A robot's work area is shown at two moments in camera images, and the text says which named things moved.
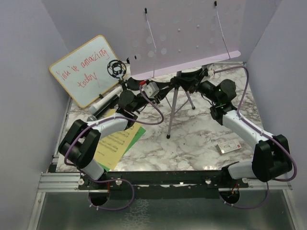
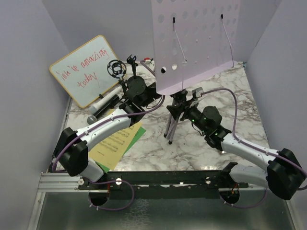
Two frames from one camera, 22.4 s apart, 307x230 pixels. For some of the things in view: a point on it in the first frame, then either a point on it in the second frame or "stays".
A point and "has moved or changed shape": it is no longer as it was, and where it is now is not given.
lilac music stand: x=165 y=36 has moved or changed shape
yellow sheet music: x=111 y=149 stays
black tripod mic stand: x=117 y=69 stays
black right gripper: x=188 y=81 to x=177 y=110
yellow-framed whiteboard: x=83 y=73 stays
